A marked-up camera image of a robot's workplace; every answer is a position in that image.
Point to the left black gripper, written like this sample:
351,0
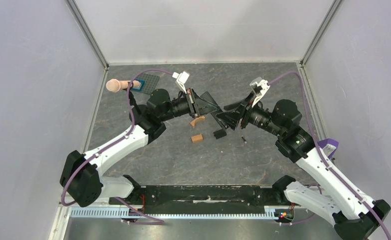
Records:
193,102

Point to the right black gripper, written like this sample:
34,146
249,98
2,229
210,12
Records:
243,113

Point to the black battery cover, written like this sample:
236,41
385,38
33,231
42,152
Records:
219,134

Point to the black remote control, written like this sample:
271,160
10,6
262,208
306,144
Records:
215,116

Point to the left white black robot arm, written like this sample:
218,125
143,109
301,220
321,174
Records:
82,177

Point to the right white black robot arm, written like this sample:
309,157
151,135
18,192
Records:
353,214

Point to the curved wooden arch block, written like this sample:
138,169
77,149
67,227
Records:
194,122

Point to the small wooden rectangular block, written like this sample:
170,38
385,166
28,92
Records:
197,138

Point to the blue square block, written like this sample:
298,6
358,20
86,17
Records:
137,85

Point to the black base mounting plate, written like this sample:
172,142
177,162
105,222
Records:
206,199

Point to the beige wooden peg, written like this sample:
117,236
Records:
115,85

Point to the purple plastic holder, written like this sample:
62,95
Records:
329,147

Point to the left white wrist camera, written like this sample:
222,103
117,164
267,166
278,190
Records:
181,79

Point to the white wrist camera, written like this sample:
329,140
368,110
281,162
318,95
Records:
260,87
181,79

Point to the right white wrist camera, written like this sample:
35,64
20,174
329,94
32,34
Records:
260,87

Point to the grey studded base plate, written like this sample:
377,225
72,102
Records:
151,82

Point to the white slotted cable duct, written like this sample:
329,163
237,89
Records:
126,213

